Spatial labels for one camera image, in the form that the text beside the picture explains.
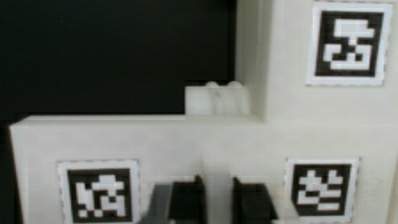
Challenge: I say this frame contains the white cabinet body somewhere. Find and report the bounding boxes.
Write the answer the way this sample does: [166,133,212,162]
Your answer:
[185,0,274,118]

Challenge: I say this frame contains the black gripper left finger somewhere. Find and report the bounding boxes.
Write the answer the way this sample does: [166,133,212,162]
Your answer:
[137,176,208,224]

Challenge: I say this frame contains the white cabinet door panel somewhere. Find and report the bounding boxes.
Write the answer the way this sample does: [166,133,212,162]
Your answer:
[265,0,398,224]
[9,116,262,224]

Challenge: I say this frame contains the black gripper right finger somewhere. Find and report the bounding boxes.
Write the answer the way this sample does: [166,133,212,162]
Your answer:
[233,178,279,224]

